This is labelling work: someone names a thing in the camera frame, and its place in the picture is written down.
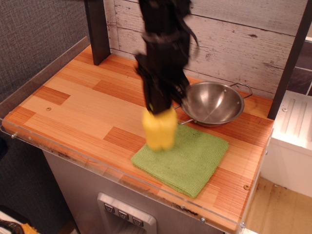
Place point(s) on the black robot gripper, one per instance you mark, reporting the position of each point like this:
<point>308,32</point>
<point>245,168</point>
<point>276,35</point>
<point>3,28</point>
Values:
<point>161,69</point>

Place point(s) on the yellow toy bell pepper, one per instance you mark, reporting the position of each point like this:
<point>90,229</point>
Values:
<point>160,129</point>

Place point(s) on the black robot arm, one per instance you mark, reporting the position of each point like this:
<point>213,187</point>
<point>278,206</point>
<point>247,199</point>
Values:
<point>165,17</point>

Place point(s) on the green knitted cloth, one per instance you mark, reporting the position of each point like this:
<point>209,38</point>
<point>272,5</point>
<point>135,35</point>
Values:
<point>189,165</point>

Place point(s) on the grey toy fridge cabinet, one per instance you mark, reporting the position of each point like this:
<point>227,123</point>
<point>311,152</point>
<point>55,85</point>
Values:
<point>80,188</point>

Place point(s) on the silver dispenser button panel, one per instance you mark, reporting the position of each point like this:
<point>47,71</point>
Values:
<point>121,218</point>

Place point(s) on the clear acrylic front guard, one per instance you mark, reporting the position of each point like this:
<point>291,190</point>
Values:
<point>223,201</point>

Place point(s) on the yellow orange object bottom left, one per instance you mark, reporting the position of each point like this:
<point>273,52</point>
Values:
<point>27,229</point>

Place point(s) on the stainless steel bowl with handles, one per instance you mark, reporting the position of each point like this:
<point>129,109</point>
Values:
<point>211,104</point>

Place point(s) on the dark left upright post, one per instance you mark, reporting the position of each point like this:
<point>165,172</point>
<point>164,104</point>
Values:
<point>98,32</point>

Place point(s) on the dark upright post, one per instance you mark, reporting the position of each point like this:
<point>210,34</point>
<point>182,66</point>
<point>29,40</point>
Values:
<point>98,32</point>
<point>292,60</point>

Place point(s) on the dark right upright post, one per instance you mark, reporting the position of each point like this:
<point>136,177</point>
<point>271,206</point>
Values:
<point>292,60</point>

